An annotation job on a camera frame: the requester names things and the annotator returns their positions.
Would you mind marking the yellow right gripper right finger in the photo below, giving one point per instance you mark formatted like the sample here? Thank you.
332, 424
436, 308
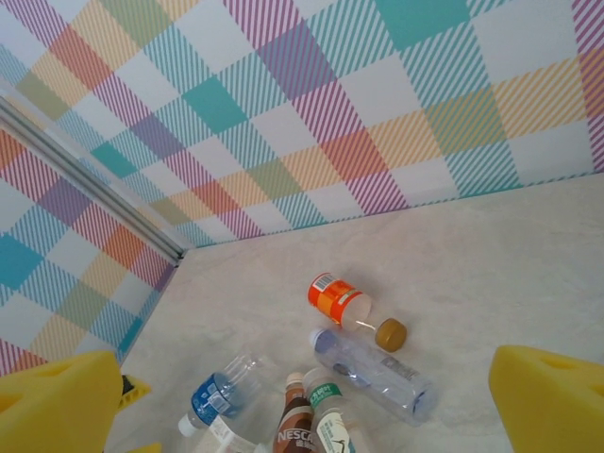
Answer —
552, 406

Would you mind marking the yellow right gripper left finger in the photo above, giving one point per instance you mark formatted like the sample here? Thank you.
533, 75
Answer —
56, 406

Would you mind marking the blue label plastic bottle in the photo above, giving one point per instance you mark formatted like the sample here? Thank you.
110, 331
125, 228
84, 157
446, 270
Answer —
212, 396

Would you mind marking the white label plastic bottle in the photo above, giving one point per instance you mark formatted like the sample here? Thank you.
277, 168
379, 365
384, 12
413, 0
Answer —
226, 439

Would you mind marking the clear bottle with blue cap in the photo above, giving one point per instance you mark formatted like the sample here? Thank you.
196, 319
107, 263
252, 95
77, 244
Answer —
377, 373

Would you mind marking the white bottle with green cap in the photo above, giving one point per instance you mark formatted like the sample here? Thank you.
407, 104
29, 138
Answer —
330, 424

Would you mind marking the orange label bottle gold cap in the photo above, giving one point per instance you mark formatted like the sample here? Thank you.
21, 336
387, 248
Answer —
332, 295

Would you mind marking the brown coffee drink bottle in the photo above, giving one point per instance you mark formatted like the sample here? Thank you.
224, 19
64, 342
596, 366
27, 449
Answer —
295, 424

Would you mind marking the aluminium corner post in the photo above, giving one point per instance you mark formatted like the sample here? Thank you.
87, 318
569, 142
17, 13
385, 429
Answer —
94, 189

